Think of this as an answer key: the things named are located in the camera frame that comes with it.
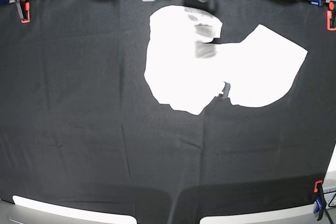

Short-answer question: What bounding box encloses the white printed t-shirt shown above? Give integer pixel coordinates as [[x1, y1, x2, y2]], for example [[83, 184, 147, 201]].
[[144, 5, 308, 115]]

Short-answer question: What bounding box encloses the orange clamp far right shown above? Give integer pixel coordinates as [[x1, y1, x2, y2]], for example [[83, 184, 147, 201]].
[[327, 1, 335, 31]]

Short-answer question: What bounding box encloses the orange blue clamp near right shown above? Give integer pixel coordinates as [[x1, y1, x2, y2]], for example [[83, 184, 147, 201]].
[[313, 180, 326, 221]]

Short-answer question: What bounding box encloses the black table cloth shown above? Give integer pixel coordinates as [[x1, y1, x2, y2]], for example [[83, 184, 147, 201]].
[[1, 0, 335, 223]]

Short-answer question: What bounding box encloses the orange black clamp far left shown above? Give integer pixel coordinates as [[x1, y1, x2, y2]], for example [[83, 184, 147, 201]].
[[15, 0, 30, 24]]

